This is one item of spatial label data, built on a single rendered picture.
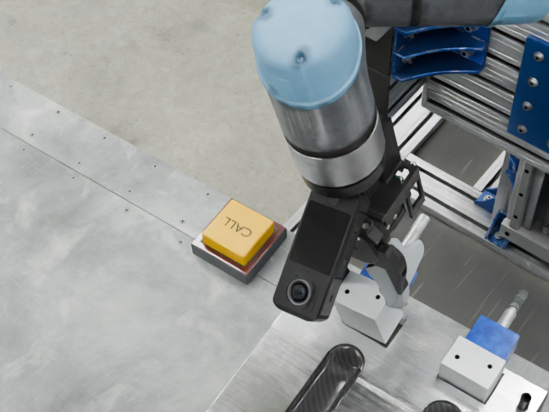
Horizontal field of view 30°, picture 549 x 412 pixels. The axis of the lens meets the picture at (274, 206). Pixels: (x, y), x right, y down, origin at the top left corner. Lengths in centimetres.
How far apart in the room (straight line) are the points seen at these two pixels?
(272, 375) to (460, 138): 115
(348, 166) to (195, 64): 175
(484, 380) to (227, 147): 144
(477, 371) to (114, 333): 41
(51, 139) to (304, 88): 67
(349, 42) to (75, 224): 61
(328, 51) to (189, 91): 177
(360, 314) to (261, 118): 145
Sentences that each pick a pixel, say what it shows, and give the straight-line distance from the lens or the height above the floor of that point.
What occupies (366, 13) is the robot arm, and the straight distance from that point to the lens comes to 80.
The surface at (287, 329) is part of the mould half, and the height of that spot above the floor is 89.
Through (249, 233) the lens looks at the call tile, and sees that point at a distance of 116.
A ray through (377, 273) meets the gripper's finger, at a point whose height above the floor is 101.
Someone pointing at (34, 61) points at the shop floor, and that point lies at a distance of 261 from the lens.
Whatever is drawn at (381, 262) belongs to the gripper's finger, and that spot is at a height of 103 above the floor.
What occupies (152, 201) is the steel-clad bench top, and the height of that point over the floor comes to 80.
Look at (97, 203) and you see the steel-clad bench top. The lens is 126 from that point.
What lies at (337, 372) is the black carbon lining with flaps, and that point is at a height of 88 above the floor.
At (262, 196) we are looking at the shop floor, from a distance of 224.
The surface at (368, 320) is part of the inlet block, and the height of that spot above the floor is 93.
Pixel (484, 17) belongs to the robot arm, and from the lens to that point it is 82.
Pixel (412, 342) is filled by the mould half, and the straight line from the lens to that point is 102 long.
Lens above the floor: 178
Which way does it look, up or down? 53 degrees down
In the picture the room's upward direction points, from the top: 4 degrees counter-clockwise
